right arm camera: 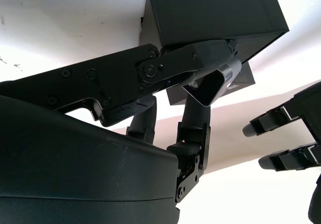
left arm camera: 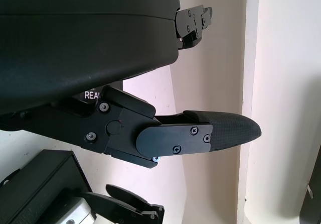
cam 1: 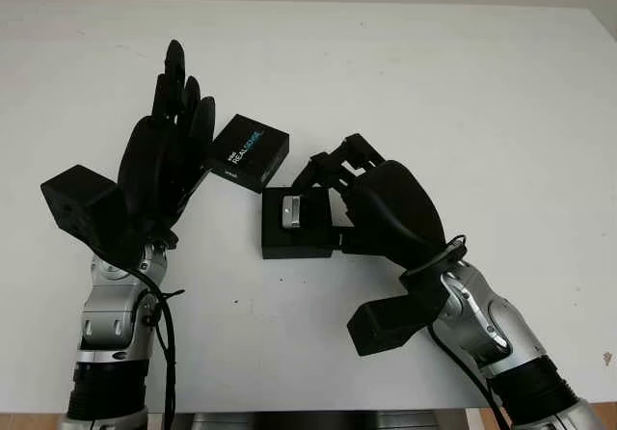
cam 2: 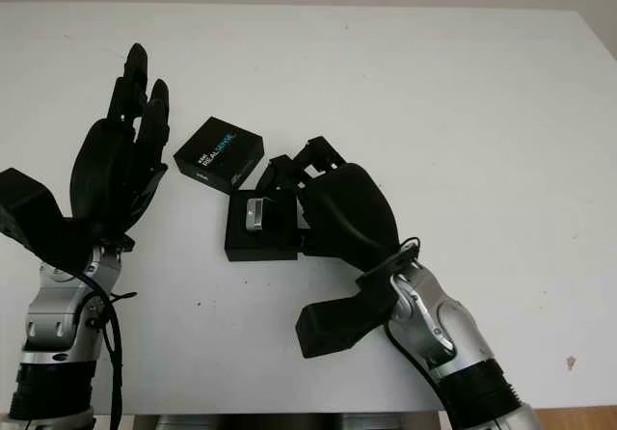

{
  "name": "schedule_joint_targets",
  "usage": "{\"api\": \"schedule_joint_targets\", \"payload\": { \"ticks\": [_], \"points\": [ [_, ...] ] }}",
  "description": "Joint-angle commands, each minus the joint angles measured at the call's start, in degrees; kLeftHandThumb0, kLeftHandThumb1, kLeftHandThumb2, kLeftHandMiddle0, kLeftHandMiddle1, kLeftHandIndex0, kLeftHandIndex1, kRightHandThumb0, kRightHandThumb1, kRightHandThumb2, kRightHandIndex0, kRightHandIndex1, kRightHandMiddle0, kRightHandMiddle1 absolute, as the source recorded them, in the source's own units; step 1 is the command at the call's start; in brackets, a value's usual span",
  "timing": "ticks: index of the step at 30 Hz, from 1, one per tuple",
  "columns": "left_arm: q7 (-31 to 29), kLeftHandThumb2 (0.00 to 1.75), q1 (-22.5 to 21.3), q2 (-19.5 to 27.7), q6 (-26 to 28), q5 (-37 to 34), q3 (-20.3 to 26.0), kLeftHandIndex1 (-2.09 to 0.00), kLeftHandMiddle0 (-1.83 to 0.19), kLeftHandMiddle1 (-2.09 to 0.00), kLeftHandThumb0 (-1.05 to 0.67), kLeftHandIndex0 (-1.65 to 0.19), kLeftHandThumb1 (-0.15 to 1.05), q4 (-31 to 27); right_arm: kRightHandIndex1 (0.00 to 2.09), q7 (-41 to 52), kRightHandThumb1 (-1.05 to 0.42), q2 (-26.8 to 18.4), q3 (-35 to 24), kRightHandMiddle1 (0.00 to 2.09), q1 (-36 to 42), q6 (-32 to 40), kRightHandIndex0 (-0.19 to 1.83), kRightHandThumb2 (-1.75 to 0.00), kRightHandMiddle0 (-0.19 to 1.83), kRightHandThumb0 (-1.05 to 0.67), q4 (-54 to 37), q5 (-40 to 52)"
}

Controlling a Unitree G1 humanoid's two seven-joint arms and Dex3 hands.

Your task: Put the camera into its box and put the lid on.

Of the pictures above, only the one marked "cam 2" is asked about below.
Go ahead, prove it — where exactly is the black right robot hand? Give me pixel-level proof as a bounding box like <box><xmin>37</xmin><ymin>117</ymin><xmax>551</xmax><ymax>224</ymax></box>
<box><xmin>259</xmin><ymin>135</ymin><xmax>404</xmax><ymax>273</ymax></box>

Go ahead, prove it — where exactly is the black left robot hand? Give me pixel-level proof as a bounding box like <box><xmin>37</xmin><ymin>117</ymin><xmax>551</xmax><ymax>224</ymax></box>
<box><xmin>69</xmin><ymin>42</ymin><xmax>172</xmax><ymax>239</ymax></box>

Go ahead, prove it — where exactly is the small silver depth camera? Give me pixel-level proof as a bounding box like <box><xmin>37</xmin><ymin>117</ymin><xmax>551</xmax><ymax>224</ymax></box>
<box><xmin>245</xmin><ymin>197</ymin><xmax>272</xmax><ymax>232</ymax></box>

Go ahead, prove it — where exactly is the black printed box lid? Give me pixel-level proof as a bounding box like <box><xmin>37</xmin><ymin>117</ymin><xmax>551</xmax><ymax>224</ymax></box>
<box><xmin>173</xmin><ymin>116</ymin><xmax>265</xmax><ymax>193</ymax></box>

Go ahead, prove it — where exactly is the dark grey robot torso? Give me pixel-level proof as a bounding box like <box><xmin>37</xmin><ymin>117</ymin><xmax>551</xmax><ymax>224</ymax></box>
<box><xmin>132</xmin><ymin>413</ymin><xmax>443</xmax><ymax>430</ymax></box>

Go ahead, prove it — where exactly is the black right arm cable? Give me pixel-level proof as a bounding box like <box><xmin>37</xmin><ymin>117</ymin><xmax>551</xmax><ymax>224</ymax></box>
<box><xmin>397</xmin><ymin>235</ymin><xmax>423</xmax><ymax>258</ymax></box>

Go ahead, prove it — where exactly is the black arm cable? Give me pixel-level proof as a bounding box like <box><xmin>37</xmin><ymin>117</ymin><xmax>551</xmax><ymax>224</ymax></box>
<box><xmin>397</xmin><ymin>235</ymin><xmax>423</xmax><ymax>258</ymax></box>
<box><xmin>81</xmin><ymin>265</ymin><xmax>139</xmax><ymax>430</ymax></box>

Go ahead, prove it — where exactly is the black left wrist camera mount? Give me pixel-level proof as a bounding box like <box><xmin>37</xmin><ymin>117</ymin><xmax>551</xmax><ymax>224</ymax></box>
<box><xmin>0</xmin><ymin>168</ymin><xmax>97</xmax><ymax>270</ymax></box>

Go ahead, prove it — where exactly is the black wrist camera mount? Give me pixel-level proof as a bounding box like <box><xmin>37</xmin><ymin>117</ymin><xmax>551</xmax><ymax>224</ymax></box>
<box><xmin>0</xmin><ymin>168</ymin><xmax>97</xmax><ymax>270</ymax></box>
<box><xmin>294</xmin><ymin>251</ymin><xmax>420</xmax><ymax>360</ymax></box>

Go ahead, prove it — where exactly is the black camera box base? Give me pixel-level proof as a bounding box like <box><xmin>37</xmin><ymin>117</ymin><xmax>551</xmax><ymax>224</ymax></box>
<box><xmin>225</xmin><ymin>189</ymin><xmax>309</xmax><ymax>262</ymax></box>

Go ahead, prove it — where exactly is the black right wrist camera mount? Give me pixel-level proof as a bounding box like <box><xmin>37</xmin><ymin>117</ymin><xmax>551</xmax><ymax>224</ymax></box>
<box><xmin>294</xmin><ymin>251</ymin><xmax>420</xmax><ymax>360</ymax></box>

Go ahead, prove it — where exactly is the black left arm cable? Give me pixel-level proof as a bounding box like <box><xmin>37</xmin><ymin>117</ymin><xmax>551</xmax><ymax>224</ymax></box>
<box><xmin>81</xmin><ymin>265</ymin><xmax>139</xmax><ymax>430</ymax></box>

